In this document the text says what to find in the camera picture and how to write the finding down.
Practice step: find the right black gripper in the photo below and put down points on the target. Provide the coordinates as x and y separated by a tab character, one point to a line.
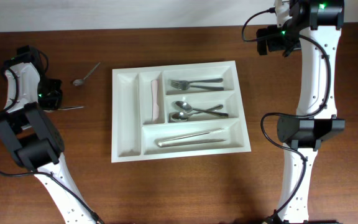
263	40

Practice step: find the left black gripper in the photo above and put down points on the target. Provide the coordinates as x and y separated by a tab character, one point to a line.
52	101

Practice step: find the small dark teaspoon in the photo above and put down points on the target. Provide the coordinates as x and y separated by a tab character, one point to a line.
70	108

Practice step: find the pink plastic knife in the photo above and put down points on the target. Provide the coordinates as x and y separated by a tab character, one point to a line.
155	106

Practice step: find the steel fork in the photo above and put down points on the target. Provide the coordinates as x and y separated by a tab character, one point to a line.
216	80
184	86

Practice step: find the steel tablespoon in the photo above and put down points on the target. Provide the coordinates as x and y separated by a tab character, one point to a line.
187	108
182	117

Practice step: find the long steel tongs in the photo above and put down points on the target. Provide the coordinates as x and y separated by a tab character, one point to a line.
202	137

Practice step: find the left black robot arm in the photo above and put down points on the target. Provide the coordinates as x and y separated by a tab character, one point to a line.
30	137

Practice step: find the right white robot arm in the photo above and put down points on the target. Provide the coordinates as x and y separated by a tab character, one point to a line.
315	28

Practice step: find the small steel teaspoon upper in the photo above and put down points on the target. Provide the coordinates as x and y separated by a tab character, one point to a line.
81	81

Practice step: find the white plastic cutlery tray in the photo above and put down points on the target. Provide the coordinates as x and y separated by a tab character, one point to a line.
177	111

